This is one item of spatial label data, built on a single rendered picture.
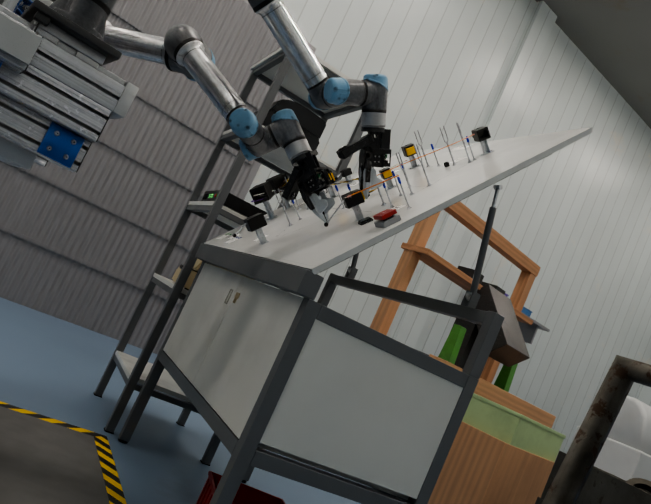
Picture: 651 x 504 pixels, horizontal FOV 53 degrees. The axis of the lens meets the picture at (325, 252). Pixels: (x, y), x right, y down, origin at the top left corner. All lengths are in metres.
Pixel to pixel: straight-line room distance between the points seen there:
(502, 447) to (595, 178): 5.99
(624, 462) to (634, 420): 0.38
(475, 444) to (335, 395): 2.02
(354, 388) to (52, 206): 3.81
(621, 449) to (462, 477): 2.83
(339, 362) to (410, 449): 0.35
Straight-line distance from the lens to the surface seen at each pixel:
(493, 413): 3.71
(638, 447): 6.31
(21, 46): 1.65
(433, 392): 1.90
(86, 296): 5.39
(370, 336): 1.75
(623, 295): 10.04
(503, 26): 7.78
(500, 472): 3.67
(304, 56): 2.00
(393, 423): 1.86
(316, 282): 1.66
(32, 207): 5.22
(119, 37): 2.35
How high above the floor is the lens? 0.73
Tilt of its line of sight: 7 degrees up
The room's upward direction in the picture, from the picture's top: 25 degrees clockwise
